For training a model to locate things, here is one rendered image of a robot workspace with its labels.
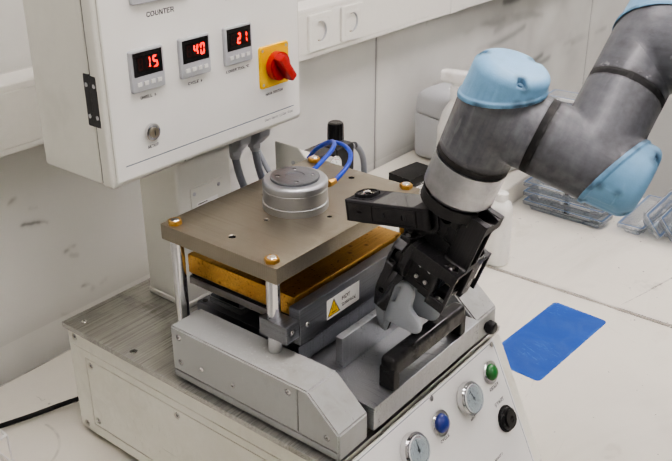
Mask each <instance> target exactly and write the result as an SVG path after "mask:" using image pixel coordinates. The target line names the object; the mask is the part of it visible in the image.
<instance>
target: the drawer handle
mask: <svg viewBox="0 0 672 461"><path fill-rule="evenodd" d="M465 321H466V314H465V307H464V305H462V304H460V303H457V302H452V303H450V304H449V305H448V306H446V307H445V308H444V310H443V312H442V313H441V314H440V315H439V317H438V319H437V320H434V321H430V320H428V321H427V322H426V323H424V324H423V325H422V330H421V332H420V333H418V334H413V333H411V334H410V335H409V336H407V337H406V338H405V339H403V340H402V341H401V342H399V343H398V344H397V345H396V346H394V347H393V348H392V349H390V350H389V351H388V352H386V353H385V354H384V355H383V356H382V358H381V365H380V378H379V385H380V386H382V387H384V388H386V389H388V390H391V391H395V390H396V389H398V388H399V379H400V373H401V372H402V371H403V370H405V369H406V368H407V367H408V366H410V365H411V364H412V363H413V362H414V361H416V360H417V359H418V358H419V357H421V356H422V355H423V354H424V353H426V352H427V351H428V350H429V349H430V348H432V347H433V346H434V345H435V344H437V343H438V342H439V341H440V340H442V339H443V338H444V337H445V336H446V335H448V334H449V333H453V334H455V335H458V336H461V335H462V334H464V332H465Z"/></svg>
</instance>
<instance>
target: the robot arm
mask: <svg viewBox="0 0 672 461"><path fill-rule="evenodd" d="M550 82H551V79H550V75H549V73H548V71H547V70H546V68H545V67H544V66H543V65H541V64H539V63H536V62H535V61H534V59H533V58H532V57H530V56H528V55H526V54H523V53H521V52H518V51H515V50H511V49H506V48H490V49H487V50H484V51H482V52H480V53H479V54H477V55H476V56H475V58H474V60H473V62H472V64H471V67H470V69H469V71H468V73H467V75H466V77H465V79H464V81H463V84H462V85H461V86H460V87H459V88H458V91H457V98H456V100H455V103H454V105H453V108H452V110H451V113H450V115H449V118H448V120H447V123H446V125H445V128H444V130H443V132H442V135H441V137H440V140H439V142H438V144H437V146H436V148H435V151H434V153H433V156H432V158H431V161H430V163H429V165H428V168H427V170H426V173H425V176H424V183H423V186H422V188H421V191H420V194H412V193H402V192H393V191H384V190H379V189H374V188H365V189H362V190H359V191H357V192H356V193H355V195H353V196H351V197H348V198H346V199H345V206H346V214H347V220H349V221H356V222H361V223H369V224H377V225H384V226H392V227H399V228H404V229H405V232H404V233H402V234H401V235H400V236H399V237H398V238H397V239H396V241H395V242H394V244H393V246H392V248H391V251H390V252H389V254H388V256H387V259H386V262H385V265H384V268H383V270H382V272H381V274H380V276H379V278H378V281H377V284H376V287H375V296H374V303H375V306H376V315H377V319H378V322H379V325H380V327H381V328H382V329H383V330H385V331H386V330H387V329H389V328H390V327H391V325H392V324H395V325H397V326H399V327H401V328H403V329H405V330H407V331H409V332H411V333H413V334H418V333H420V332H421V330H422V322H421V320H420V319H419V317H418V316H420V317H422V318H425V319H427V320H430V321H434V320H437V319H438V317H439V315H440V314H441V313H442V312H443V310H444V308H445V306H446V304H447V302H448V300H449V298H450V297H451V296H453V295H457V296H458V297H461V296H462V295H463V294H464V293H466V292H467V291H468V289H469V287H471V288H473V289H474V288H475V286H476V284H477V282H478V280H479V278H480V276H481V274H482V272H483V270H484V268H485V266H486V264H487V262H488V260H489V258H490V256H491V254H492V253H490V252H489V251H488V250H486V249H485V248H484V247H485V245H486V243H487V241H488V239H489V237H490V235H491V233H492V232H493V231H494V230H496V229H497V228H499V227H500V225H501V223H502V221H503V219H504V217H505V216H503V215H502V214H500V213H499V212H497V211H496V210H494V209H493V208H491V206H492V204H493V202H494V200H495V198H496V196H497V194H498V192H499V190H500V188H501V186H502V184H503V182H504V180H505V178H506V176H507V174H508V172H509V170H510V168H511V167H513V168H515V169H517V170H520V171H522V172H524V173H525V174H527V175H529V176H531V177H533V178H535V179H538V180H540V181H542V182H544V183H546V184H548V185H550V186H552V187H554V188H556V189H558V190H560V191H562V192H564V193H566V194H568V195H570V196H572V197H574V198H576V199H577V201H578V202H580V203H587V204H589V205H591V206H594V207H596V208H598V209H600V210H603V211H605V212H607V213H610V214H612V215H614V216H619V217H621V216H626V215H628V214H630V213H631V212H632V211H633V210H634V209H635V207H636V206H637V205H638V203H639V202H640V200H641V199H642V197H643V195H644V194H645V192H646V190H647V188H648V187H649V185H650V183H651V181H652V179H653V177H654V175H655V173H656V171H657V169H658V166H659V164H660V162H661V160H662V151H661V149H660V148H659V147H657V146H655V145H653V144H652V143H651V141H650V140H647V138H648V136H649V134H650V132H651V130H652V128H653V126H654V124H655V122H656V120H657V118H658V116H659V114H660V113H661V111H662V109H663V107H664V105H665V103H666V101H667V99H668V97H669V95H671V94H672V0H630V1H629V3H628V4H627V6H626V8H625V9H624V11H623V13H622V14H620V15H619V17H618V18H617V19H616V21H615V23H614V25H613V27H612V32H611V34H610V36H609V38H608V40H607V42H606V43H605V45H604V47H603V49H602V51H601V53H600V55H599V57H598V58H597V60H596V62H595V64H594V66H593V68H592V70H591V71H590V73H589V75H588V77H587V78H586V80H585V82H584V84H583V86H582V88H581V90H580V92H579V93H578V95H577V97H576V99H575V101H574V103H573V105H572V106H571V105H568V104H566V103H564V102H562V101H560V100H557V99H555V98H553V97H551V96H549V95H548V93H549V89H548V88H549V86H550ZM482 262H483V263H482ZM481 264H482V265H481ZM480 265H481V267H480ZM479 267H480V269H479ZM478 269H479V271H478ZM477 271H478V273H477ZM476 273H477V275H476ZM475 275H476V277H475ZM474 277H475V278H474ZM440 298H441V299H443V303H442V302H440V301H439V299H440ZM417 315H418V316H417Z"/></svg>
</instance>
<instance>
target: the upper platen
mask: <svg viewBox="0 0 672 461"><path fill-rule="evenodd" d="M400 235H401V233H399V232H396V231H393V230H390V229H387V228H384V227H381V226H378V227H376V228H374V229H373V230H371V231H369V232H368V233H366V234H364V235H362V236H361V237H359V238H357V239H356V240H354V241H352V242H350V243H349V244H347V245H345V246H343V247H342V248H340V249H338V250H337V251H335V252H333V253H331V254H330V255H328V256H326V257H325V258H323V259H321V260H319V261H318V262H316V263H314V264H313V265H311V266H309V267H307V268H306V269H304V270H302V271H301V272H299V273H297V274H295V275H294V276H292V277H290V278H289V279H287V280H285V281H283V282H282V283H280V290H281V313H283V314H285V315H287V316H289V307H290V306H291V305H293V304H294V303H296V302H298V301H299V300H301V299H302V298H304V297H306V296H307V295H309V294H311V293H312V292H314V291H315V290H317V289H319V288H320V287H322V286H323V285H325V284H327V283H328V282H330V281H332V280H333V279H335V278H336V277H338V276H340V275H341V274H343V273H344V272H346V271H348V270H349V269H351V268H353V267H354V266H356V265H357V264H359V263H361V262H362V261H364V260H365V259H367V258H369V257H370V256H372V255H374V254H375V253H377V252H378V251H380V250H382V249H383V248H385V247H387V246H388V245H390V244H391V243H393V242H395V241H396V239H397V238H398V237H399V236H400ZM188 263H189V272H191V273H192V275H190V276H189V277H190V283H192V284H194V285H196V286H199V287H201V288H203V289H205V290H208V291H210V292H212V293H215V294H217V295H219V296H221V297H224V298H226V299H228V300H230V301H233V302H235V303H237V304H240V305H242V306H244V307H246V308H249V309H251V310H253V311H255V312H258V313H260V314H262V315H263V314H265V313H266V312H267V309H266V286H265V280H262V279H260V278H257V277H255V276H252V275H250V274H248V273H245V272H243V271H240V270H238V269H235V268H233V267H230V266H228V265H226V264H223V263H221V262H218V261H216V260H213V259H211V258H208V257H206V256H204V255H201V254H199V253H196V252H194V251H193V252H191V253H189V254H188Z"/></svg>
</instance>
